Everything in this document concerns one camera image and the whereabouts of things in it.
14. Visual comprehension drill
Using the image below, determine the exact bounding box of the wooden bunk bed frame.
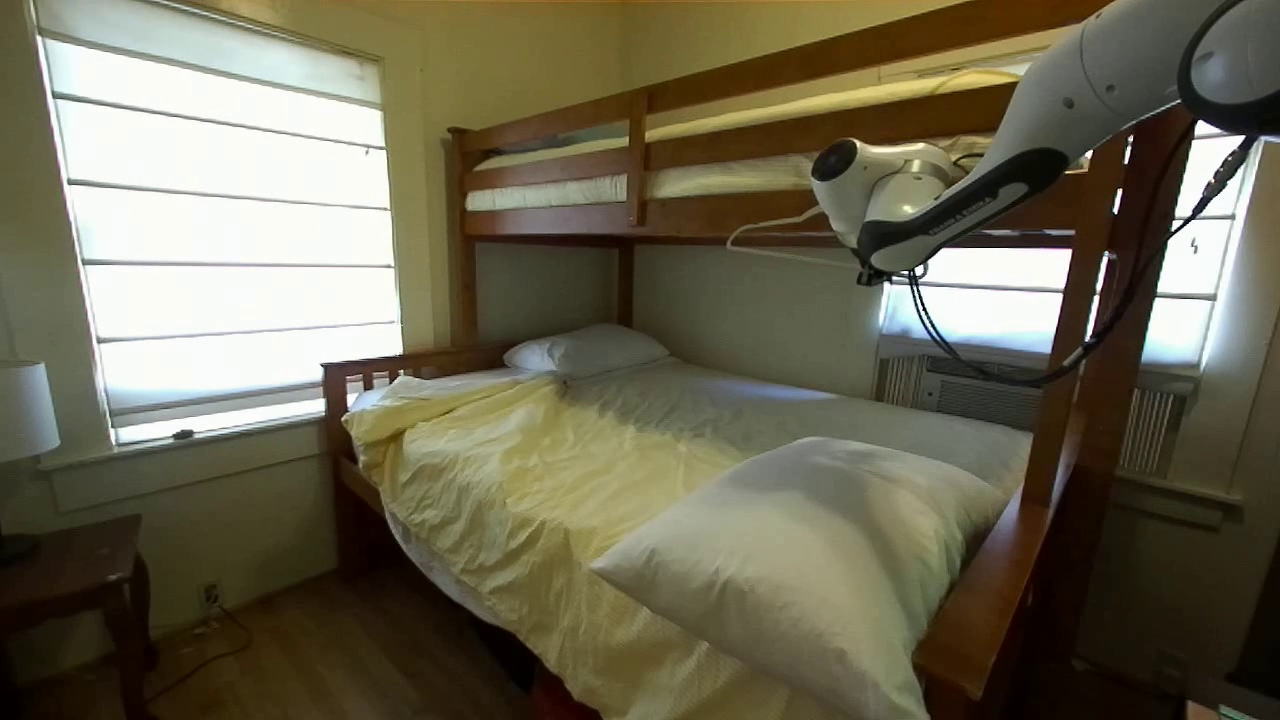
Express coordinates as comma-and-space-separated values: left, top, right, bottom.
315, 0, 1210, 720

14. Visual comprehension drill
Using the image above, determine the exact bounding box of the white wire coat hanger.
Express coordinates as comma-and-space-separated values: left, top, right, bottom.
720, 200, 864, 268

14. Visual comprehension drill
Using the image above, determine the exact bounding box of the large white pillow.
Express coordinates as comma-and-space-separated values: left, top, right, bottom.
589, 431, 1012, 720

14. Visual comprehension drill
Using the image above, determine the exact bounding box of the white window blind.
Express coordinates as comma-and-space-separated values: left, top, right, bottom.
26, 0, 407, 446
874, 115, 1270, 381

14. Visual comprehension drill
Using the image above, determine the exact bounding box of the white table lamp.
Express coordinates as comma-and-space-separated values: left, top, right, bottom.
0, 354, 64, 569

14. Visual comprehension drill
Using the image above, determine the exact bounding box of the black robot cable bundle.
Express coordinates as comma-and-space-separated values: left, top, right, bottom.
905, 125, 1263, 393

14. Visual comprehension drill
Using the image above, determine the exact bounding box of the dark wooden nightstand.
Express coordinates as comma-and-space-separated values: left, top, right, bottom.
0, 513, 158, 720

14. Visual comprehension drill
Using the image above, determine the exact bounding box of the bunk mattress with white sheet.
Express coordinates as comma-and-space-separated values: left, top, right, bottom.
463, 37, 1057, 214

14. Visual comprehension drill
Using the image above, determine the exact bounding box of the white wall heater unit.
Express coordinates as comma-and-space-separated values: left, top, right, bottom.
872, 346, 1199, 481

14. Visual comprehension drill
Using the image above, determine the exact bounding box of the thin black power cable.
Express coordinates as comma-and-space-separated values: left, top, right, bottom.
138, 595, 260, 704

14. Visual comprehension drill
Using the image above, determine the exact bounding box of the white bed sheet mattress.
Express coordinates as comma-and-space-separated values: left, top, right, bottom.
557, 353, 1038, 499

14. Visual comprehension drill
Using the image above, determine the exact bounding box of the small white pillow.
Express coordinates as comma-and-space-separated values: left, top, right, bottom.
499, 318, 674, 385

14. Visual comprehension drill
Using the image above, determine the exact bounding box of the yellow blanket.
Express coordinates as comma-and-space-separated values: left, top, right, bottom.
341, 366, 857, 720

